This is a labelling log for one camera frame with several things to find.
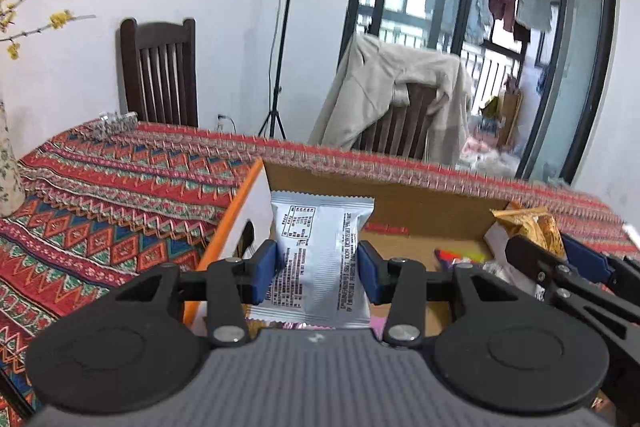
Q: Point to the hanging dark garment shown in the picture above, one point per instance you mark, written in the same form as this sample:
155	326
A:
521	32

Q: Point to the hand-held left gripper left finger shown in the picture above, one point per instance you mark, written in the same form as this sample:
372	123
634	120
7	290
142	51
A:
266	272

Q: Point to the balcony railing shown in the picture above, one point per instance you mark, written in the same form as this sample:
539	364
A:
492	72

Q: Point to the black sliding door frame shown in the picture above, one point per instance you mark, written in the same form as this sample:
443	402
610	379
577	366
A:
597	82

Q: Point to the beige jacket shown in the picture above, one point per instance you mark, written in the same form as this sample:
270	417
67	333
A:
370	92

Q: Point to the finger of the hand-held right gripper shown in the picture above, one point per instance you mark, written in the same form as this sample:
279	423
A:
587	254
535	264

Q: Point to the silver snack packet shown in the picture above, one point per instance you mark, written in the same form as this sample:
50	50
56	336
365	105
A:
320	257

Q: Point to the brown paper bag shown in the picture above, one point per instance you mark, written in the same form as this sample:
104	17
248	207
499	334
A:
510	112

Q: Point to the floral ceramic vase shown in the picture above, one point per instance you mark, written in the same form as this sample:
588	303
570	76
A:
7	167

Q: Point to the black light stand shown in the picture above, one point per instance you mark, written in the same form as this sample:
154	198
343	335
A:
285	32

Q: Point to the brown wooden chair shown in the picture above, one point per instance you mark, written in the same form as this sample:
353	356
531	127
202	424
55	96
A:
400	127

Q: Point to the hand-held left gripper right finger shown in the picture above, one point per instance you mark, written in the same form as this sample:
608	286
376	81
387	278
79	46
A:
367	272

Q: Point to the white striped snack packet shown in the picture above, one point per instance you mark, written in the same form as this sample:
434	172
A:
497	257

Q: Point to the red cardboard box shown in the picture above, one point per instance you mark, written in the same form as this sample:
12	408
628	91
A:
430	212

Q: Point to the wall power outlet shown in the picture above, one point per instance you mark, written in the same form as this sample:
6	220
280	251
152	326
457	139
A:
222	122

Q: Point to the yellow snack packet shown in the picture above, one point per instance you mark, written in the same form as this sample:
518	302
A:
532	224

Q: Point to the dark wooden chair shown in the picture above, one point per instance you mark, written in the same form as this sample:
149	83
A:
160	72

